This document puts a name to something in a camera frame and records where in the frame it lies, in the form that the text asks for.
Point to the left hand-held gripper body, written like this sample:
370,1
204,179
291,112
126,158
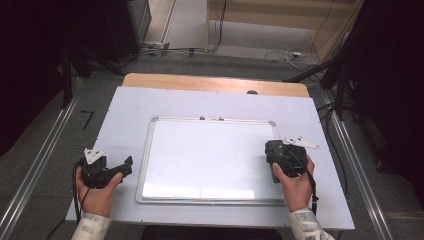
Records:
96,171

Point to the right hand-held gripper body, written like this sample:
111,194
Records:
295,160

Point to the black whiteboard eraser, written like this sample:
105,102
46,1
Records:
270,152

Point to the silver framed whiteboard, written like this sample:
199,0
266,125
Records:
206,160

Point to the person's left hand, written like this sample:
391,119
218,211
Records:
99,200

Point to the person's right hand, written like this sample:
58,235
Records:
295,191

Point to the white table cover sheet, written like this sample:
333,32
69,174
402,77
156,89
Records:
133,110

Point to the small dark round object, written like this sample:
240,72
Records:
252,92

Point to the black tripod stand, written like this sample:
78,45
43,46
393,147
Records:
336,76

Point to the black metal stand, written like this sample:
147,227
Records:
66,80

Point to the wooden table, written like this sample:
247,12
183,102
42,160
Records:
200,82

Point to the wooden shelf unit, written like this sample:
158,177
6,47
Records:
266,13

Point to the black cabinet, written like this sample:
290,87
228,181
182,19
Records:
126,26

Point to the aluminium floor rail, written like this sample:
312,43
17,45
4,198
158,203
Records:
36,166
361,186

